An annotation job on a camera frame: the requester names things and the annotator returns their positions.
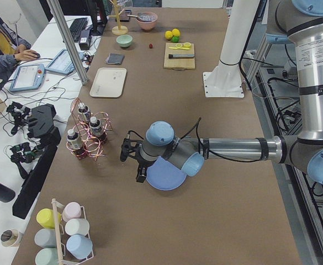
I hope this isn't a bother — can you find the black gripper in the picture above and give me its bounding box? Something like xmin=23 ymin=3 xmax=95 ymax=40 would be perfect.
xmin=135 ymin=141 xmax=150 ymax=183

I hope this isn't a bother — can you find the blue round plate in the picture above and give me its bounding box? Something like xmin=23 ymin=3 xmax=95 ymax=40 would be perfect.
xmin=146 ymin=156 xmax=187 ymax=191

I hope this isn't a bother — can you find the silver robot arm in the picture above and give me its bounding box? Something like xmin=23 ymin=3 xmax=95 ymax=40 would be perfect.
xmin=135 ymin=1 xmax=323 ymax=184

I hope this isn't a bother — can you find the dark drink bottle middle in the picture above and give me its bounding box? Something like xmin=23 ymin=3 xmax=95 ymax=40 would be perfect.
xmin=89 ymin=116 xmax=103 ymax=137

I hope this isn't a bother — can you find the dark drink bottle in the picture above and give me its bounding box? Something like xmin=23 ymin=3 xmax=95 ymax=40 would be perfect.
xmin=78 ymin=102 xmax=91 ymax=122
xmin=67 ymin=129 xmax=83 ymax=150
xmin=89 ymin=116 xmax=103 ymax=137

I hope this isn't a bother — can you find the dark drink bottle near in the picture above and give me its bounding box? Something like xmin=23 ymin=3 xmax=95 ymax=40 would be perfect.
xmin=67 ymin=129 xmax=83 ymax=150

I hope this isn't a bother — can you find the pink cup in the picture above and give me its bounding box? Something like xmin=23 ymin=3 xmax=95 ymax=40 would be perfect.
xmin=62 ymin=202 xmax=82 ymax=222

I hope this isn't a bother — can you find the dark drink bottle far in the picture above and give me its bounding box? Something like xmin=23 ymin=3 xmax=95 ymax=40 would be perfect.
xmin=78 ymin=102 xmax=91 ymax=122

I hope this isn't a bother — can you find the white cup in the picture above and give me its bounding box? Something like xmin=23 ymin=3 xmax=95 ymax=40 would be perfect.
xmin=65 ymin=219 xmax=90 ymax=236

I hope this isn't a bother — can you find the light blue cup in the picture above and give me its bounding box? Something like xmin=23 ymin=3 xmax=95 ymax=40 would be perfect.
xmin=66 ymin=234 xmax=93 ymax=259

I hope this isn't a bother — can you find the cream rabbit tray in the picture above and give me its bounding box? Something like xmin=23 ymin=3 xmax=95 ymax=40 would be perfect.
xmin=89 ymin=67 xmax=127 ymax=98

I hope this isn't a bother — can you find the yellow cup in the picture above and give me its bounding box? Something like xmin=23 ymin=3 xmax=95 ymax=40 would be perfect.
xmin=36 ymin=208 xmax=55 ymax=229

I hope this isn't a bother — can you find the black device stand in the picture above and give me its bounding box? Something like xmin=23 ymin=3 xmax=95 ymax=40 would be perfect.
xmin=10 ymin=104 xmax=61 ymax=219

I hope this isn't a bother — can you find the grey cup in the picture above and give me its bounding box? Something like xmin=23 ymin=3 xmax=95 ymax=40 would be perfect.
xmin=34 ymin=228 xmax=56 ymax=248

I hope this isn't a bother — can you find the wooden cutting board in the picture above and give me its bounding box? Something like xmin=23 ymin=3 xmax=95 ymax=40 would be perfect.
xmin=163 ymin=42 xmax=195 ymax=70

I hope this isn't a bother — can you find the grey folded cloth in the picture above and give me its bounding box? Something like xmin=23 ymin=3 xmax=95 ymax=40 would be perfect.
xmin=105 ymin=53 xmax=125 ymax=65

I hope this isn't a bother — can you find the steel muddler black tip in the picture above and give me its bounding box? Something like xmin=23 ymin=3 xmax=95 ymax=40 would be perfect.
xmin=168 ymin=54 xmax=195 ymax=59

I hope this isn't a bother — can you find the mint cup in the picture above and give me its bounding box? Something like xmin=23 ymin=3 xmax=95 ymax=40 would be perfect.
xmin=35 ymin=248 xmax=58 ymax=265

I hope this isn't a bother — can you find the yellow plastic knife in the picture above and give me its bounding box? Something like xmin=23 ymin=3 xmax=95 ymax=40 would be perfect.
xmin=168 ymin=46 xmax=190 ymax=50

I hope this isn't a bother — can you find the mint green bowl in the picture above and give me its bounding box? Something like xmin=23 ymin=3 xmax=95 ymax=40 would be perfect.
xmin=116 ymin=34 xmax=133 ymax=48

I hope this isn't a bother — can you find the teach pendant tablet far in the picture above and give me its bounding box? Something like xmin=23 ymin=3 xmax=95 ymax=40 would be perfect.
xmin=45 ymin=49 xmax=75 ymax=75

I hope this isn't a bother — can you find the teach pendant tablet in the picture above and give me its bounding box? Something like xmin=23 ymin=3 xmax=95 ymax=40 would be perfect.
xmin=9 ymin=63 xmax=45 ymax=92
xmin=45 ymin=49 xmax=75 ymax=75

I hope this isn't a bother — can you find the green lime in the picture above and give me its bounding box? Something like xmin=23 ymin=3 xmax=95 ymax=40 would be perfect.
xmin=171 ymin=36 xmax=179 ymax=43

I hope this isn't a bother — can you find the yellow lemon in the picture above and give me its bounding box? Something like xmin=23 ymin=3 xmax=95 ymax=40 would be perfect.
xmin=165 ymin=30 xmax=173 ymax=40
xmin=172 ymin=28 xmax=181 ymax=37

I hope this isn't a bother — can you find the tape roll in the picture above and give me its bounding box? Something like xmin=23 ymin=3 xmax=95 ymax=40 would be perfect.
xmin=1 ymin=229 xmax=23 ymax=247

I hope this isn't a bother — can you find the wooden mug tree stand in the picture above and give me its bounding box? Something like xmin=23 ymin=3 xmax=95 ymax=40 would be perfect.
xmin=109 ymin=0 xmax=128 ymax=36

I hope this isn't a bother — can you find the teach pendant tablet near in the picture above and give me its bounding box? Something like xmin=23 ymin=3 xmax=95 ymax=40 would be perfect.
xmin=9 ymin=63 xmax=45 ymax=92

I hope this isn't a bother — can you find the pink bowl with ice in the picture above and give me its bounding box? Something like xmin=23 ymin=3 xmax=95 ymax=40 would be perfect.
xmin=137 ymin=12 xmax=158 ymax=31

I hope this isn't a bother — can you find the metal ice scoop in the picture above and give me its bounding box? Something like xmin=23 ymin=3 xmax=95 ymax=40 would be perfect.
xmin=127 ymin=13 xmax=154 ymax=22

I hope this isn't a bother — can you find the black keyboard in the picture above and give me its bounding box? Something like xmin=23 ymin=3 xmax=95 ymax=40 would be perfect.
xmin=69 ymin=18 xmax=88 ymax=43

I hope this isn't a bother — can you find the seated person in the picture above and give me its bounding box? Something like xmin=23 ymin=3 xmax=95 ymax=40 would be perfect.
xmin=0 ymin=17 xmax=40 ymax=81

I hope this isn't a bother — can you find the copper wire bottle rack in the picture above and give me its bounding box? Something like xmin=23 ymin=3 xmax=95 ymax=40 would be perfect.
xmin=66 ymin=98 xmax=112 ymax=161

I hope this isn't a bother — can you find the aluminium frame post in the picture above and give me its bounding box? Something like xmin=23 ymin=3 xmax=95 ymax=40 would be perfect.
xmin=47 ymin=0 xmax=89 ymax=85

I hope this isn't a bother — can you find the white camera pole base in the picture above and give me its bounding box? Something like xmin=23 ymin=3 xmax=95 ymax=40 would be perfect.
xmin=203 ymin=0 xmax=260 ymax=98

